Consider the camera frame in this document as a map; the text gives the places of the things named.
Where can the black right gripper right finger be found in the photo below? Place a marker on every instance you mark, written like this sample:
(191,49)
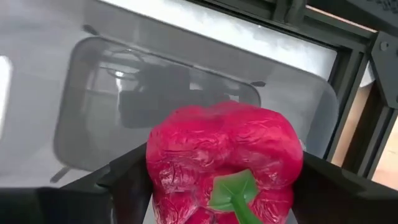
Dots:
(342,199)

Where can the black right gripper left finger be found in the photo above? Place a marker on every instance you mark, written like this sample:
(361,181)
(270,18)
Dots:
(118,193)

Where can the red bell pepper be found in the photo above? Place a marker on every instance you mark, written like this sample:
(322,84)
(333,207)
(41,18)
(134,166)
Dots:
(217,140)

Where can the grey plastic basket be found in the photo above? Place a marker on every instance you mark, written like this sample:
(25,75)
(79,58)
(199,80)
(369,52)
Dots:
(93,140)

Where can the black aluminium table frame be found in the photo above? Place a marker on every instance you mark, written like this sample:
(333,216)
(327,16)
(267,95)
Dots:
(345,77)

